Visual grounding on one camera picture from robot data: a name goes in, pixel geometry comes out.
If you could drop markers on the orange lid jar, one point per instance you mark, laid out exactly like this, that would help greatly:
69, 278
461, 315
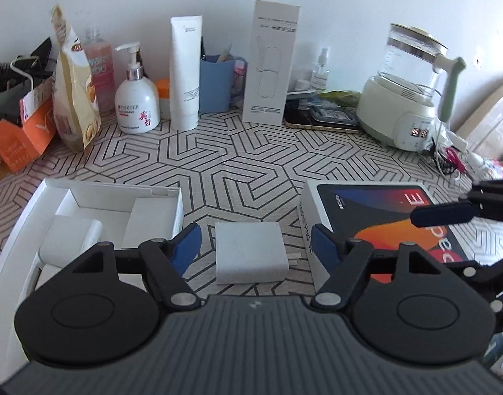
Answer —
164, 90

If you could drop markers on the dark plastic container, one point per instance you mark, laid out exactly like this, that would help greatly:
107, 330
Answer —
333, 116

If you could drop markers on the dark colourful tablet box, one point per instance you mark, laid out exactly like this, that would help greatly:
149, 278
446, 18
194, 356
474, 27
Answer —
370, 210

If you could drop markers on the geometric patterned desktop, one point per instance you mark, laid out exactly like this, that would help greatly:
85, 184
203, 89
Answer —
243, 164

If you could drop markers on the blue pen holder cup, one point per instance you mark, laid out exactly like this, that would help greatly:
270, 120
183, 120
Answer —
216, 86

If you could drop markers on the small white jar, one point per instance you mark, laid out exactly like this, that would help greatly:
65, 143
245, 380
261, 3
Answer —
303, 85

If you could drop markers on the beige gold snack bag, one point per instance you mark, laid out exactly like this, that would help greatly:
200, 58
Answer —
72, 90

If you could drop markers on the grey tray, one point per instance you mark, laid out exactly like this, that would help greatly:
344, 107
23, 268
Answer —
303, 94

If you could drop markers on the tall white carton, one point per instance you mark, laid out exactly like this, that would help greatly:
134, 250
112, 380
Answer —
268, 66

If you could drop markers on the pink clear bottle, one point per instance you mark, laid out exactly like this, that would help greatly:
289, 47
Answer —
100, 70

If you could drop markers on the white kettle base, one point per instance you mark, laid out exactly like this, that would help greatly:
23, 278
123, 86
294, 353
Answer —
383, 119

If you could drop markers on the orange card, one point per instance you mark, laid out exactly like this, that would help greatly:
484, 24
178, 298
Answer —
12, 146

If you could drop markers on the pink pouch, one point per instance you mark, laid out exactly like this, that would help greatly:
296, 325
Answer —
240, 82

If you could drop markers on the open white box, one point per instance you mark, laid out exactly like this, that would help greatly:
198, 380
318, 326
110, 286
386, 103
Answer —
111, 205

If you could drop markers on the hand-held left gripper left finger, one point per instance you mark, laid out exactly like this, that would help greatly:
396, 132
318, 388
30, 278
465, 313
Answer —
188, 243

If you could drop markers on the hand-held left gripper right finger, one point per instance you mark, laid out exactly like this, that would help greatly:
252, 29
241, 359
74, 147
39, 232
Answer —
321, 242

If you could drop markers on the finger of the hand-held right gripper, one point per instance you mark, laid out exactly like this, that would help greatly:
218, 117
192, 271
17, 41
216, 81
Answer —
440, 213
502, 279

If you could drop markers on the small clear spray bottle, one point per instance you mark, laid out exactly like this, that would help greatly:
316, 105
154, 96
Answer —
320, 74

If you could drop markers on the orange paper bag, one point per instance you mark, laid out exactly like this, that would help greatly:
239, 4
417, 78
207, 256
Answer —
39, 119

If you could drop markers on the white cosmetic tube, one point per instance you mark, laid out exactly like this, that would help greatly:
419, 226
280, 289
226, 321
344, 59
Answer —
186, 74

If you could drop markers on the glass kettle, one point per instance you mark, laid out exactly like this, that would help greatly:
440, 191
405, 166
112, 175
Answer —
407, 61

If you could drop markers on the white pump bottle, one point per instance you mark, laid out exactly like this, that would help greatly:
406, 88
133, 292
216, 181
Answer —
136, 103

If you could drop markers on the white power adapter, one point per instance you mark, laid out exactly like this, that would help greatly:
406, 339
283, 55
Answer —
251, 251

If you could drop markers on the green packet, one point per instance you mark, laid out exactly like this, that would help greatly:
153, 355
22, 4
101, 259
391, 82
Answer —
342, 98

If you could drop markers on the dark tray with items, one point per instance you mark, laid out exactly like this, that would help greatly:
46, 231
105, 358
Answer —
300, 120

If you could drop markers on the black cloth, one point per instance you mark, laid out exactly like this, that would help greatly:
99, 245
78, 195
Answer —
33, 59

